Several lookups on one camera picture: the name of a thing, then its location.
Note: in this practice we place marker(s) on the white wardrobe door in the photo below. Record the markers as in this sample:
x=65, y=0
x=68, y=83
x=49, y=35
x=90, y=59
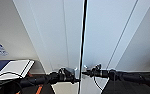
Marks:
x=54, y=33
x=104, y=33

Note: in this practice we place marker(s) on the orange folding stand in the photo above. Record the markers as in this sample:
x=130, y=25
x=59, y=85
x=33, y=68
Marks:
x=40, y=89

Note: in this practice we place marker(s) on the white folding table top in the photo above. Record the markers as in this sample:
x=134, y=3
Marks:
x=14, y=68

